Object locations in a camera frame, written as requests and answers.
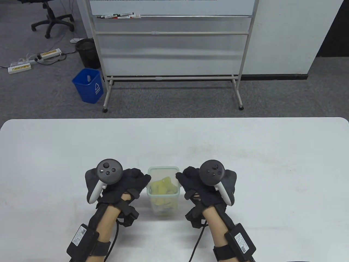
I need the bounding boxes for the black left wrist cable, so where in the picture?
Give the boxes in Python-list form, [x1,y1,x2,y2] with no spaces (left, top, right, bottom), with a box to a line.
[105,220,121,262]

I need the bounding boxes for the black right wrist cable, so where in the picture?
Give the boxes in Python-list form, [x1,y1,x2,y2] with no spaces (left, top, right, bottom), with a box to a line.
[188,222,207,262]

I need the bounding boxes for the person's right hand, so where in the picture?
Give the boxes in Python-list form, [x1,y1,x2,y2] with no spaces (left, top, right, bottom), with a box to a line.
[176,166,227,212]

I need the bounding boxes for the white power strip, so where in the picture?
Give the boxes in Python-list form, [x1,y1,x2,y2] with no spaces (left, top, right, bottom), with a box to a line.
[37,49,62,60]
[8,63,32,74]

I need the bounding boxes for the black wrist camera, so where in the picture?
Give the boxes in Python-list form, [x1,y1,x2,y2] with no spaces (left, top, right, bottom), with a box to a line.
[117,203,139,227]
[185,207,208,229]

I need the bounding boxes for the black left hand controller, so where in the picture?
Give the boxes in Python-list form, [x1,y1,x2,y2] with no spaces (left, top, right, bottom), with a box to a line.
[85,159,124,204]

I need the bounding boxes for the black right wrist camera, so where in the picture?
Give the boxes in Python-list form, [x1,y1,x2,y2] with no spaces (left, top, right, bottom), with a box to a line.
[185,207,208,229]

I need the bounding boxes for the blue plastic bin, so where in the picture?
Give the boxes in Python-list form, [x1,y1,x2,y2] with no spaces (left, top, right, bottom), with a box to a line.
[72,68,104,104]

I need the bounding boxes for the white power strips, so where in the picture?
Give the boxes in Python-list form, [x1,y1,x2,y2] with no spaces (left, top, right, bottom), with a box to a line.
[35,50,77,66]

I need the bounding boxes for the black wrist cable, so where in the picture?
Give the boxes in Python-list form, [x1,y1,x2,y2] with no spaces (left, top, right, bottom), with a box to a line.
[105,220,121,262]
[188,222,207,262]

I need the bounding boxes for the person's left hand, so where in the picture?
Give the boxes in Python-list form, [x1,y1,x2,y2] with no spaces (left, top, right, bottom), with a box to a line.
[95,168,152,211]

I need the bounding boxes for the clear plastic container lid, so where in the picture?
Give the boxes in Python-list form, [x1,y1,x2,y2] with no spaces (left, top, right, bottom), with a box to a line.
[147,166,181,197]

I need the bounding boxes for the black left wrist box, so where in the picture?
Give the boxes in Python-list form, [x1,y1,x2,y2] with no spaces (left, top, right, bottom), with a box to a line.
[67,224,100,260]

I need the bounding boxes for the black right hand controller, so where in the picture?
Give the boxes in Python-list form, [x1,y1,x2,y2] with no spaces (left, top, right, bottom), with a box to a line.
[198,160,237,206]

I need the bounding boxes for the black mesh wastebasket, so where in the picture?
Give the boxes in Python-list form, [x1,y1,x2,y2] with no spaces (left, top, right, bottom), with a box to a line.
[75,38,101,69]

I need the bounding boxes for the black office chair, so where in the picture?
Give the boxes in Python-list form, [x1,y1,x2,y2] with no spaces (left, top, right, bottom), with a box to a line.
[19,0,75,38]

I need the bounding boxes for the clear plastic airtight container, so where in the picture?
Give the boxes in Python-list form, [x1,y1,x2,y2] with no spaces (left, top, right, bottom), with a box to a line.
[149,192,180,217]

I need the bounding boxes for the person's right forearm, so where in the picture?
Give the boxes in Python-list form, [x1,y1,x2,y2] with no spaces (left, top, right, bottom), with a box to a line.
[203,205,240,262]

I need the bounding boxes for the black hand controller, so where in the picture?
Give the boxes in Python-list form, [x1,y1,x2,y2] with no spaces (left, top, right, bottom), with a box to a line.
[85,159,124,204]
[198,160,237,206]

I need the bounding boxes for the whiteboard on metal stand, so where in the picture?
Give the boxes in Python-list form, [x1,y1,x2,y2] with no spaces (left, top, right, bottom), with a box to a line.
[88,0,260,113]

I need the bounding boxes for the black right wrist box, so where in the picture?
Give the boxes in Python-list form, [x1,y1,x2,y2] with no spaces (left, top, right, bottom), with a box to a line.
[225,223,257,260]

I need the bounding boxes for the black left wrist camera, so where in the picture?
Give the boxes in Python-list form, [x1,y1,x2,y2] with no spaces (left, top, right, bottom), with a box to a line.
[117,203,139,227]

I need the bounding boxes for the person's left forearm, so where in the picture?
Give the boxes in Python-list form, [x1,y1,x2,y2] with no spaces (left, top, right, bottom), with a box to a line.
[93,193,131,262]

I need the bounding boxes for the black wrist box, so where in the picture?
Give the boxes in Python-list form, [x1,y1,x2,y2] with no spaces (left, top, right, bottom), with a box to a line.
[67,224,100,260]
[225,223,257,260]

